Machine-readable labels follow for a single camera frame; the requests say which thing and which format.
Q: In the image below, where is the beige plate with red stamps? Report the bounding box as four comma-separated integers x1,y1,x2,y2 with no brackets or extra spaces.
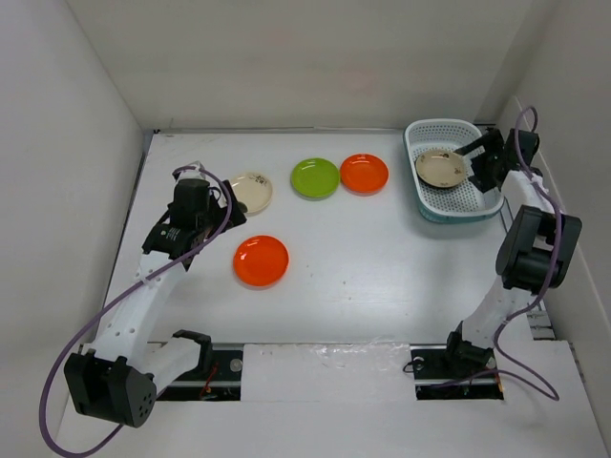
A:
415,149,467,189

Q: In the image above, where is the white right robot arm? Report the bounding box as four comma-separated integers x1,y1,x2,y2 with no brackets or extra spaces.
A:
441,129,582,377

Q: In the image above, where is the orange plate near left arm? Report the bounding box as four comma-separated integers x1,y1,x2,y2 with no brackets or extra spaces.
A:
233,235,290,288

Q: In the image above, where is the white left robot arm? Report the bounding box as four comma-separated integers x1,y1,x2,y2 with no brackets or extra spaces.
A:
64,176,246,427

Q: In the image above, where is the white perforated plastic bin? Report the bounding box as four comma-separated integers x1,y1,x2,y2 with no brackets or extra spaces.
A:
403,118,504,224

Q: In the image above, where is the cream plate with leaf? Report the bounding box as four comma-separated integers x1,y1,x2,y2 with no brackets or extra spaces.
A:
230,172,273,216

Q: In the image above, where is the orange plate near green plate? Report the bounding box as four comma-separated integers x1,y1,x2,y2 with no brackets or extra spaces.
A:
340,154,390,195

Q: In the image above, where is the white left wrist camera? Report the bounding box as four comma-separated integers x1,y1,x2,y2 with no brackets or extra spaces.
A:
172,161,202,182

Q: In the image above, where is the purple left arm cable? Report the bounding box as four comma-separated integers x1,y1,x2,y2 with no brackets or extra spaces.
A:
38,164,235,455

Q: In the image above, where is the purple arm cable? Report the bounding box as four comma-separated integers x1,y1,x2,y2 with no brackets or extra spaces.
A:
38,164,235,455
432,105,560,401

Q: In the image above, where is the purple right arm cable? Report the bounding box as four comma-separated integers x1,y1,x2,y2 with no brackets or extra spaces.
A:
432,105,560,401

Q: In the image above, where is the black metal base rail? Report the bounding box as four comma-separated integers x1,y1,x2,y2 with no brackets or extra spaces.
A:
161,343,504,403

